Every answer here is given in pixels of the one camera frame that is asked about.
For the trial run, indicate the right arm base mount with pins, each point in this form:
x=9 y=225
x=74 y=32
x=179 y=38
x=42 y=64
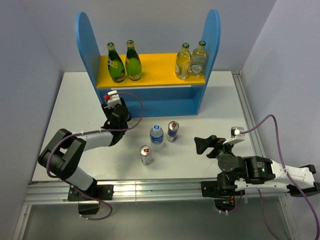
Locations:
x=225 y=201

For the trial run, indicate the green glass bottle front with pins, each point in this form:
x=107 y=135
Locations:
x=132 y=62

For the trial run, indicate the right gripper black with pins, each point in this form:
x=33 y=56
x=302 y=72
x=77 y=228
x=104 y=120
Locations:
x=201 y=143

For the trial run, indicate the blue and yellow wooden shelf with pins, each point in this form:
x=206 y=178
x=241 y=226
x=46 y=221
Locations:
x=161 y=92

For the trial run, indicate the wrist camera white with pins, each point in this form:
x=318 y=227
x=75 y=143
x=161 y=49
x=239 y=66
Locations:
x=236 y=136
x=112 y=99

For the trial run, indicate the clear drink glass bottle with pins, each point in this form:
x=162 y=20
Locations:
x=198 y=59

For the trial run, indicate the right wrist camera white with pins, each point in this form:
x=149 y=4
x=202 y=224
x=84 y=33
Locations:
x=236 y=136

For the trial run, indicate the green glass bottle back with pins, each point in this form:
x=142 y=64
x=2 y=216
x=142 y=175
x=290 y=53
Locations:
x=116 y=67

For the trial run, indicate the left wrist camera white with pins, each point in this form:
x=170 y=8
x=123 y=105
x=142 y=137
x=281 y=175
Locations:
x=112 y=99

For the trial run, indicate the aluminium rail frame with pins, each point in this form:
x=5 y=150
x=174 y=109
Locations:
x=161 y=201

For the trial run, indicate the yellow drink glass bottle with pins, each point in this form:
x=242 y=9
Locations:
x=183 y=62

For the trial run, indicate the silver can front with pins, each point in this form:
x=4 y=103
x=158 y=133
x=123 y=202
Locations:
x=146 y=155

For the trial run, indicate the water bottle blue label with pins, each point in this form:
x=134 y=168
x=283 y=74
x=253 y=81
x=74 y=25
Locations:
x=156 y=137

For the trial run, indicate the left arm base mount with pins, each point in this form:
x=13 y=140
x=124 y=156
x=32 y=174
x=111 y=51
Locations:
x=89 y=201

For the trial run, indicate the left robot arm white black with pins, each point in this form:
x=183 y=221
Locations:
x=63 y=153

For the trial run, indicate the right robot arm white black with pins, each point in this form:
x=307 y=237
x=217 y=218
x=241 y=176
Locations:
x=242 y=175

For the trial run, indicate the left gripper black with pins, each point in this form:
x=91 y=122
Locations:
x=107 y=111

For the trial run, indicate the red bull can back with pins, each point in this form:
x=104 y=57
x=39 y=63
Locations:
x=172 y=131

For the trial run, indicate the green glass bottle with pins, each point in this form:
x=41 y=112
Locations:
x=132 y=62
x=116 y=67

